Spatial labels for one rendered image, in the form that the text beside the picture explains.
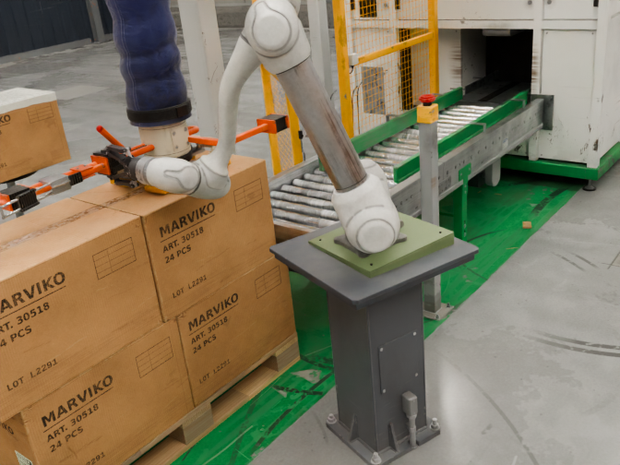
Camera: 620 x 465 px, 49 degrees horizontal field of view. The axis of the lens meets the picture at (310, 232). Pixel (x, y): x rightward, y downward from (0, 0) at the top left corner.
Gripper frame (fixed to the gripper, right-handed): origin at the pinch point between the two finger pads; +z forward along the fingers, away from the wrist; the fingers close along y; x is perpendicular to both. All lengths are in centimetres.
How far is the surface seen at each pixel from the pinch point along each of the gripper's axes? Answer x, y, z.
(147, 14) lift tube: 22, -44, -9
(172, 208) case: 7.0, 15.8, -21.3
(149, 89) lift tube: 18.8, -20.7, -6.8
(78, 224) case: -18.7, 13.7, -6.5
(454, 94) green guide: 289, 46, 12
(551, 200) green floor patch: 278, 108, -59
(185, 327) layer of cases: 4, 60, -21
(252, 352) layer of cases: 33, 88, -21
